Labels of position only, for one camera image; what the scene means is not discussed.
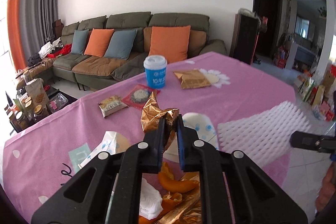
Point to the right hand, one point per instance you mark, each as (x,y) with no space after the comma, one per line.
(327,190)

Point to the orange peel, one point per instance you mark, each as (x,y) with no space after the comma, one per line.
(168,182)

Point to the blue white paper cup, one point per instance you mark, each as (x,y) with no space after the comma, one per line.
(155,70)

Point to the orange cushion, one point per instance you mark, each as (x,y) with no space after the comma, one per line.
(170,42)
(99,41)

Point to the grey curtain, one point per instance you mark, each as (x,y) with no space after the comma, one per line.
(35,24)

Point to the white tissue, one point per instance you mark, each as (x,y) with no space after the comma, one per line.
(150,205)

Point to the red mooncake packet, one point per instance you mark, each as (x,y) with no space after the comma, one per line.
(138,96)

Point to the orange curtain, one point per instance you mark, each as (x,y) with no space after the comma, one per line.
(14,34)

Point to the white foam fruit net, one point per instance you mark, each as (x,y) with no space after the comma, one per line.
(263,137)

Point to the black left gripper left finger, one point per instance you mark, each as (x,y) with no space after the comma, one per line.
(108,188)

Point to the green sectional sofa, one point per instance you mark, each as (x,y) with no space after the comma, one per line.
(100,72)

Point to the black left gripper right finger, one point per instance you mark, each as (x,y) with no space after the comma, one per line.
(233,188)

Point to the beige biscuit packet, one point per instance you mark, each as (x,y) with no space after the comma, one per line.
(111,105)

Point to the gold snack packet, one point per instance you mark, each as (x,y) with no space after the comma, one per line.
(192,79)

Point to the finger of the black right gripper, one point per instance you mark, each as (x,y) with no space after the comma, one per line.
(307,141)

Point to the gold foil wrapper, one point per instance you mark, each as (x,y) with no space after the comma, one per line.
(151,114)

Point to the blue-grey cushion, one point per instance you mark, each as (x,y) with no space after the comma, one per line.
(79,42)
(121,44)

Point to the pink floral tablecloth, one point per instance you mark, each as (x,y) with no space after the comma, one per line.
(36,162)

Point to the dark folded table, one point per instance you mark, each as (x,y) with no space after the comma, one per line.
(244,38)

